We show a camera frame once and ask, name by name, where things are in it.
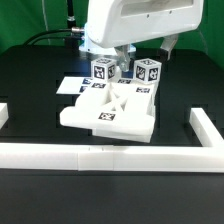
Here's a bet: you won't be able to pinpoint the white block at left edge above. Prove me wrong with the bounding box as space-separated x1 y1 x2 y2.
0 103 8 129

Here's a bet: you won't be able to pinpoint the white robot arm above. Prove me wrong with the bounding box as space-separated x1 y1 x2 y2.
85 0 204 71

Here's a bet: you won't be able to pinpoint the white marker sheet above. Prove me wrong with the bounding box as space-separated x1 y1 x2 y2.
57 76 92 95

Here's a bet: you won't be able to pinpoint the white chair back frame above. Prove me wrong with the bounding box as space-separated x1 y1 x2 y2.
60 79 158 143

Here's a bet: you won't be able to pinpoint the white U-shaped fence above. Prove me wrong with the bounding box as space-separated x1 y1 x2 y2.
0 108 224 173

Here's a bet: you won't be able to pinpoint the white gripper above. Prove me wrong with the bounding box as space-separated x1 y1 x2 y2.
87 0 204 72

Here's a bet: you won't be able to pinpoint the black cables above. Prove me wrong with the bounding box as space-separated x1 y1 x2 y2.
23 27 86 46

